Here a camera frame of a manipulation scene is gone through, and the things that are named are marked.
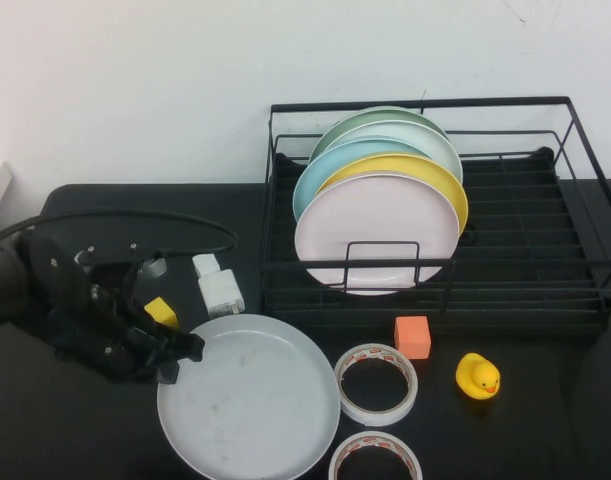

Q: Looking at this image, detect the black wire dish rack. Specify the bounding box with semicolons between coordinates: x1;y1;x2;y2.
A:
257;95;611;335

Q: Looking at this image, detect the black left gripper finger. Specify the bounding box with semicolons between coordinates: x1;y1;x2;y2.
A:
154;359;181;387
129;323;206;364

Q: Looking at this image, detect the large white plug charger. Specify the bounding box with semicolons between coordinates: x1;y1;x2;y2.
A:
197;268;246;318

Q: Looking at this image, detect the yellow round plate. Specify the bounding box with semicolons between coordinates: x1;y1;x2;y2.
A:
315;153;469;236

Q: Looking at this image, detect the orange foam cube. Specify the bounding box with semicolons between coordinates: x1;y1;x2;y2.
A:
393;315;432;360

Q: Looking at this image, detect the small white charger cube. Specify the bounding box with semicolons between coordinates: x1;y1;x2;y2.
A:
191;253;221;277

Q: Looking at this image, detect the pink round plate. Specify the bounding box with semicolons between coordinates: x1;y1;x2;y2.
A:
293;173;461;297

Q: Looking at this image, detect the pale mint round plate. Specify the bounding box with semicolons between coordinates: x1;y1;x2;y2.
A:
324;119;464;184

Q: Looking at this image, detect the yellow rubber duck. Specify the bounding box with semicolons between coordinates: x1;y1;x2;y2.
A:
454;352;501;401

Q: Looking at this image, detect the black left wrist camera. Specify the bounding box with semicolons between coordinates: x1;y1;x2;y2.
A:
73;242;167;282

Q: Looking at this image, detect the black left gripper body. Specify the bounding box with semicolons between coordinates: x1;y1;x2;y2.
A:
27;232;159;384

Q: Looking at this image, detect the green round plate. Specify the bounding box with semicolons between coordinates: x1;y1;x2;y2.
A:
308;105;449;164

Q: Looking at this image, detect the white double-sided tape roll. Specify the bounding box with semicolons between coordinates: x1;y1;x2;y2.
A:
327;430;423;480
333;342;418;427

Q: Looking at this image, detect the light blue round plate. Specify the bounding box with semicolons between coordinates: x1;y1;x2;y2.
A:
291;139;431;224

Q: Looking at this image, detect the grey round plate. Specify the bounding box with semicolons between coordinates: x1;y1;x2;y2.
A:
156;313;342;480

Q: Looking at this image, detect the yellow foam cube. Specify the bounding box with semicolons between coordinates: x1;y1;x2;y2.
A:
143;296;181;331

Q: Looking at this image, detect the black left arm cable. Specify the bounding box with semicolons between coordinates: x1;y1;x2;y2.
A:
0;188;239;257

